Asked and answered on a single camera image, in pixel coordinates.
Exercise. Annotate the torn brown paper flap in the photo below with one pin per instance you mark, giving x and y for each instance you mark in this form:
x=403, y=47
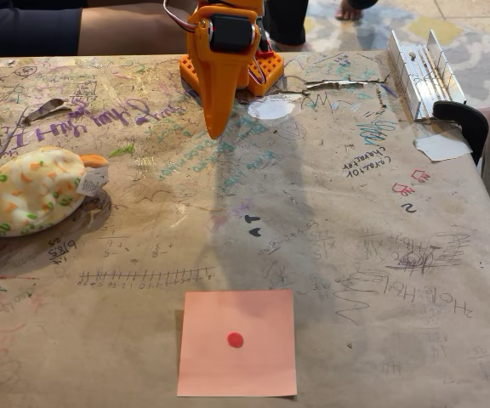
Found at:
x=47, y=108

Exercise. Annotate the leg in black trousers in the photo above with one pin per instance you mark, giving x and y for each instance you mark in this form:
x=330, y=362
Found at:
x=285, y=21

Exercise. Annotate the pink square sticky note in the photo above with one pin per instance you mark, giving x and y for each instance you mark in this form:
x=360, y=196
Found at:
x=236, y=374

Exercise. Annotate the navy blue shorts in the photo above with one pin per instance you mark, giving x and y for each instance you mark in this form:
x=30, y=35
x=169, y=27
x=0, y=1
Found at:
x=24, y=27

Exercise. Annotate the red dot sticker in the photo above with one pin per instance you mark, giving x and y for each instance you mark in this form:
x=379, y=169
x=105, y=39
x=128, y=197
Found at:
x=235, y=339

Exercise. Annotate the spotted plush toy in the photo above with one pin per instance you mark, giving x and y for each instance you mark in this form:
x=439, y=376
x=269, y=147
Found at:
x=32, y=191

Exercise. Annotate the bare foot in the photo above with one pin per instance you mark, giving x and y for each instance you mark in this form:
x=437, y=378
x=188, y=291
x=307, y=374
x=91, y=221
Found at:
x=348, y=10

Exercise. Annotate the orange SO-100 robot arm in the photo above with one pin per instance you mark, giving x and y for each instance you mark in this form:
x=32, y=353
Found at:
x=270, y=68

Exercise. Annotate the seated person bare thigh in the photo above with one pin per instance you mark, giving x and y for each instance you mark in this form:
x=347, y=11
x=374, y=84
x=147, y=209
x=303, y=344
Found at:
x=134, y=32

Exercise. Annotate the brown scribbled paper table cover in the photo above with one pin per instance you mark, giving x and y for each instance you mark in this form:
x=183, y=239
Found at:
x=377, y=331

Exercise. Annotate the grey yellow patterned rug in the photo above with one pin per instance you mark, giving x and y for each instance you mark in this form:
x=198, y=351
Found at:
x=462, y=34

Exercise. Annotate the orange gripper black servo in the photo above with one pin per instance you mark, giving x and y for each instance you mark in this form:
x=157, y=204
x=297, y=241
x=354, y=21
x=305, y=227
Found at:
x=219, y=70

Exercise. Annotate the white paper scrap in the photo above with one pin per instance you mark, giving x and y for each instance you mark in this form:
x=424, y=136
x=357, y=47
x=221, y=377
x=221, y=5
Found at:
x=442, y=148

